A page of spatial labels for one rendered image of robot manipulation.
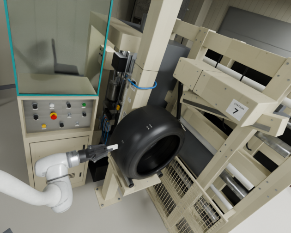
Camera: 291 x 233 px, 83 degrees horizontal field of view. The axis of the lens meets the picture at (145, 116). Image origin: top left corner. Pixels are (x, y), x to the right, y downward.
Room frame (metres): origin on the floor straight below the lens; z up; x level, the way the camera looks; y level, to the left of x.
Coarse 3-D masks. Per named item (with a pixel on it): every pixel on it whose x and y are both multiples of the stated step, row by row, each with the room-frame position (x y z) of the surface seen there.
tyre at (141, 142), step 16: (144, 112) 0.94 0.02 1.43; (160, 112) 0.98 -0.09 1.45; (128, 128) 0.83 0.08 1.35; (144, 128) 0.81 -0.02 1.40; (160, 128) 0.84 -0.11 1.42; (176, 128) 0.92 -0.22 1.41; (112, 144) 0.81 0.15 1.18; (128, 144) 0.75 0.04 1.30; (144, 144) 0.75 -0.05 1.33; (160, 144) 1.17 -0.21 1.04; (176, 144) 1.10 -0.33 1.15; (128, 160) 0.71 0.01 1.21; (144, 160) 1.03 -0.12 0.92; (160, 160) 1.04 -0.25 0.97; (128, 176) 0.73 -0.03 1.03; (144, 176) 0.81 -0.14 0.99
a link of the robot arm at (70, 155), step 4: (68, 152) 0.60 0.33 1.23; (72, 152) 0.60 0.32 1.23; (76, 152) 0.61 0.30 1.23; (68, 156) 0.57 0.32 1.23; (72, 156) 0.58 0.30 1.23; (76, 156) 0.59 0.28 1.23; (68, 160) 0.56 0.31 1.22; (72, 160) 0.57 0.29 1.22; (76, 160) 0.58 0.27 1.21; (68, 164) 0.55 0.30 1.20; (72, 164) 0.56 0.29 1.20; (76, 164) 0.57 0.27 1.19
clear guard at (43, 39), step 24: (24, 0) 0.91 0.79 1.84; (48, 0) 0.98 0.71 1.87; (72, 0) 1.06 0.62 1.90; (96, 0) 1.15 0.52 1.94; (24, 24) 0.91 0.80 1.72; (48, 24) 0.98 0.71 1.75; (72, 24) 1.06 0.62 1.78; (96, 24) 1.16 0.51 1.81; (24, 48) 0.90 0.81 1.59; (48, 48) 0.98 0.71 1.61; (72, 48) 1.07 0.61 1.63; (96, 48) 1.17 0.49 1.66; (24, 72) 0.89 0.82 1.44; (48, 72) 0.98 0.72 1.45; (72, 72) 1.07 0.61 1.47; (96, 72) 1.18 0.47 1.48
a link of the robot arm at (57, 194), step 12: (0, 180) 0.28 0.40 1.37; (12, 180) 0.31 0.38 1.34; (60, 180) 0.47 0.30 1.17; (12, 192) 0.29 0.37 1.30; (24, 192) 0.31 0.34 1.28; (36, 192) 0.35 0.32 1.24; (48, 192) 0.39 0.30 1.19; (60, 192) 0.41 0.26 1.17; (72, 192) 0.47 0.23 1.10; (36, 204) 0.32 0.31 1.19; (48, 204) 0.37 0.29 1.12; (60, 204) 0.39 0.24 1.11
